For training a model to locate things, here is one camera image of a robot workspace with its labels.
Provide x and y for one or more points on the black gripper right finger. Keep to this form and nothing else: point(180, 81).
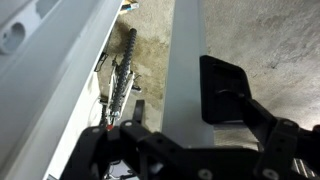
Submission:
point(226, 93)

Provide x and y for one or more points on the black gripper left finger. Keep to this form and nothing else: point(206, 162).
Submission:
point(100, 146)

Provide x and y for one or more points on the white door frame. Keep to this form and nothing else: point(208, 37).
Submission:
point(50, 83)

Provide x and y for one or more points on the grey vertical board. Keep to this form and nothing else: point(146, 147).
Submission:
point(186, 83)

